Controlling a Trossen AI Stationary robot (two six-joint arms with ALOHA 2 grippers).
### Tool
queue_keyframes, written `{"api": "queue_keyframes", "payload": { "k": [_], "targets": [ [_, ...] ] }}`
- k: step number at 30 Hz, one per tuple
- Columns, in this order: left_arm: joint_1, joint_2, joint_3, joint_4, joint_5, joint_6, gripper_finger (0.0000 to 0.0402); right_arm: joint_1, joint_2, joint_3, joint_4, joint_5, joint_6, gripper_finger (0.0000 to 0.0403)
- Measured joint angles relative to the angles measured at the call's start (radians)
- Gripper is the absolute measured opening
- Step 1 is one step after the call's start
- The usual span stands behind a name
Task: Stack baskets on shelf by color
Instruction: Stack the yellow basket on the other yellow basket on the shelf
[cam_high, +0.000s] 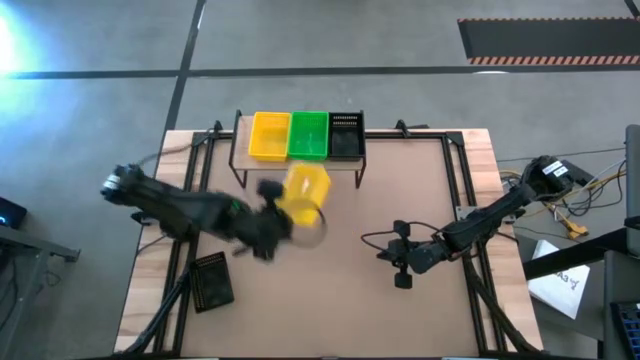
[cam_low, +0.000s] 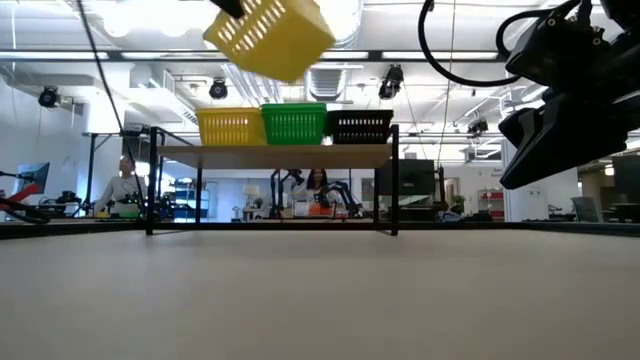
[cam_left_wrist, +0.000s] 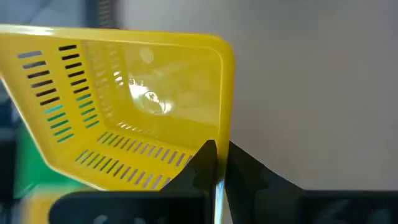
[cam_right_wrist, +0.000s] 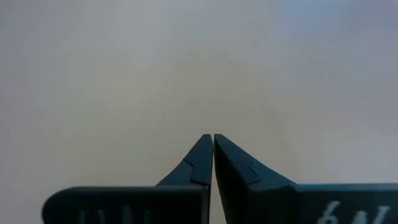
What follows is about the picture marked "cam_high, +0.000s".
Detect yellow cable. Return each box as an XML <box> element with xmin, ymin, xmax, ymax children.
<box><xmin>499</xmin><ymin>169</ymin><xmax>627</xmax><ymax>240</ymax></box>

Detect black desk beam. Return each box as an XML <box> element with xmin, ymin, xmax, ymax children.
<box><xmin>522</xmin><ymin>214</ymin><xmax>640</xmax><ymax>282</ymax></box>

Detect black aluminium table frame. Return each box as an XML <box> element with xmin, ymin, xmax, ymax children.
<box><xmin>112</xmin><ymin>119</ymin><xmax>542</xmax><ymax>359</ymax></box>

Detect keyboard with lit keys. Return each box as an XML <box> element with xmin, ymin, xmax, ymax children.
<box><xmin>610</xmin><ymin>299</ymin><xmax>640</xmax><ymax>360</ymax></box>

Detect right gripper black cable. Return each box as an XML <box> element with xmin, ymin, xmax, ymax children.
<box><xmin>360</xmin><ymin>219</ymin><xmax>447</xmax><ymax>253</ymax></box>

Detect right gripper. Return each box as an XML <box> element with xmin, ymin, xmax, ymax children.
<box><xmin>377</xmin><ymin>219</ymin><xmax>449</xmax><ymax>290</ymax></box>

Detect black slotted plastic basket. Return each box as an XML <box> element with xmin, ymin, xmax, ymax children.
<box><xmin>189</xmin><ymin>250</ymin><xmax>235</xmax><ymax>315</ymax></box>
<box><xmin>327</xmin><ymin>110</ymin><xmax>367</xmax><ymax>162</ymax></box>

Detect tangled black cables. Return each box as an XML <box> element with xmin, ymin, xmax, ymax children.
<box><xmin>499</xmin><ymin>160</ymin><xmax>627</xmax><ymax>221</ymax></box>

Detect thin black floor cable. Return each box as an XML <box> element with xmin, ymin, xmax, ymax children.
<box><xmin>496</xmin><ymin>146</ymin><xmax>628</xmax><ymax>164</ymax></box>

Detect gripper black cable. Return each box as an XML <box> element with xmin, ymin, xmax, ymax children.
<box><xmin>291</xmin><ymin>209</ymin><xmax>330</xmax><ymax>249</ymax></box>
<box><xmin>360</xmin><ymin>219</ymin><xmax>447</xmax><ymax>253</ymax></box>

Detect black device with blue light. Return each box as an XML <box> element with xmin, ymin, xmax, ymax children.
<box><xmin>0</xmin><ymin>195</ymin><xmax>29</xmax><ymax>231</ymax></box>

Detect green plastic basket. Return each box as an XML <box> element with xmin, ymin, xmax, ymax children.
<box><xmin>287</xmin><ymin>110</ymin><xmax>331</xmax><ymax>162</ymax></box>

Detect grey desk frame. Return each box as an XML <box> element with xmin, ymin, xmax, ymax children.
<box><xmin>0</xmin><ymin>223</ymin><xmax>82</xmax><ymax>351</ymax></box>

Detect tan work surface board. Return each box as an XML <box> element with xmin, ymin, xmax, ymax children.
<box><xmin>197</xmin><ymin>138</ymin><xmax>482</xmax><ymax>358</ymax></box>

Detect wooden shelf with black legs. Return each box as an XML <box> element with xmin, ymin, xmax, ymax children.
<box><xmin>228</xmin><ymin>109</ymin><xmax>369</xmax><ymax>190</ymax></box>

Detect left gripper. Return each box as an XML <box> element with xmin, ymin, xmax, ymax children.
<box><xmin>233</xmin><ymin>178</ymin><xmax>296</xmax><ymax>262</ymax></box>

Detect black hazard-striped floor mat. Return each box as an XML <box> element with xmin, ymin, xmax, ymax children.
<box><xmin>457</xmin><ymin>17</ymin><xmax>640</xmax><ymax>67</ymax></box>

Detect yellow plastic basket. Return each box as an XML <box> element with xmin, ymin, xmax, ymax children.
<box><xmin>276</xmin><ymin>162</ymin><xmax>333</xmax><ymax>229</ymax></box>
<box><xmin>248</xmin><ymin>110</ymin><xmax>293</xmax><ymax>164</ymax></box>

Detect black power strip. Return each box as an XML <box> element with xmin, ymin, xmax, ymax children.
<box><xmin>562</xmin><ymin>159</ymin><xmax>597</xmax><ymax>189</ymax></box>

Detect white paper sheet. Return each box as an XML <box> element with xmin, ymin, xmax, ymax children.
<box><xmin>527</xmin><ymin>239</ymin><xmax>592</xmax><ymax>321</ymax></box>

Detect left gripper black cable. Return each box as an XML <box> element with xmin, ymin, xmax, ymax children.
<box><xmin>291</xmin><ymin>209</ymin><xmax>330</xmax><ymax>249</ymax></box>

